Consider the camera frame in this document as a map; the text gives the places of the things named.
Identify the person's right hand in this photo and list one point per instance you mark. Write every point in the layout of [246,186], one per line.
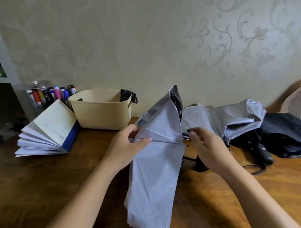
[211,150]

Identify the person's left hand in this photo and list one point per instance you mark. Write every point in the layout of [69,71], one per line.
[120,150]

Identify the person's left thumb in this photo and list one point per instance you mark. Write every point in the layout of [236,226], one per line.
[143,142]

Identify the person's right thumb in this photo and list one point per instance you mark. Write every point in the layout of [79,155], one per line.
[194,137]

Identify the grey folding umbrella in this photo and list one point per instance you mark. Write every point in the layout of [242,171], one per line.
[239,117]
[155,169]

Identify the person's right forearm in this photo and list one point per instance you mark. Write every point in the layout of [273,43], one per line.
[254,199]

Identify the person's left forearm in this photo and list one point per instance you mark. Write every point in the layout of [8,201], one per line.
[87,197]

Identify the black checked cloth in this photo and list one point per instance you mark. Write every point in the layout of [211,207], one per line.
[128,95]

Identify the beige plastic basket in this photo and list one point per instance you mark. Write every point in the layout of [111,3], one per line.
[101,115]

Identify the black cloth bag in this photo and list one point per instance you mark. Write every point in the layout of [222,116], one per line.
[284,133]

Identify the open book with blue spine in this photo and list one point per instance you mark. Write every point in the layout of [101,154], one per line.
[51,126]

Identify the bunch of coloured markers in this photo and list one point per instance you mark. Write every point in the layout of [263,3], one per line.
[50,95]

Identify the white fan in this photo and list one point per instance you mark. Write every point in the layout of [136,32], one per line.
[294,103]

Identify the clear plastic jar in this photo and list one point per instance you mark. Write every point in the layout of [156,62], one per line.
[37,84]

